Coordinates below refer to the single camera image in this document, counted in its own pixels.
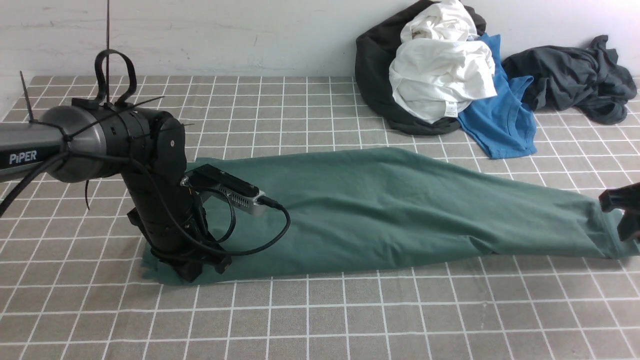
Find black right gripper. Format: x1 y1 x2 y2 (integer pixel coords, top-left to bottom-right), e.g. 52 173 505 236
598 182 640 242

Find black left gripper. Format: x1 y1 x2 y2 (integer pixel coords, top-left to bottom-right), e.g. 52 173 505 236
123 171 233 283

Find green long-sleeve top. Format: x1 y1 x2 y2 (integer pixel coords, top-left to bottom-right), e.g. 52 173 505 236
140 147 640 286

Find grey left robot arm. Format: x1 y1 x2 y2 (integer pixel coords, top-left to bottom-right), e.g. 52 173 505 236
1 104 232 283

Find grey checked tablecloth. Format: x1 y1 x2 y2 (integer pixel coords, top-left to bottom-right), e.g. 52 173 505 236
0 76 640 360

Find dark grey crumpled garment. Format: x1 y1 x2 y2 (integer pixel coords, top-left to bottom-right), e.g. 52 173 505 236
502 34 638 125

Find blue t-shirt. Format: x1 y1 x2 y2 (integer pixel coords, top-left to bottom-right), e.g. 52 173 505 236
457 34 537 160

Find white crumpled garment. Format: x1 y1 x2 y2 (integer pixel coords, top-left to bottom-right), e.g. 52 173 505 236
389 0 498 124

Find black garment in pile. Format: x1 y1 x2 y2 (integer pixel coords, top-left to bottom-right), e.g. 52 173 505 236
354 0 486 136

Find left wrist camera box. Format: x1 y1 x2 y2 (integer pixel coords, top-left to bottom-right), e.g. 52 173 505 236
180 164 268 216

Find black camera cable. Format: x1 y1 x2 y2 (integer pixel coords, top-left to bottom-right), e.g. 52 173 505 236
0 150 291 257

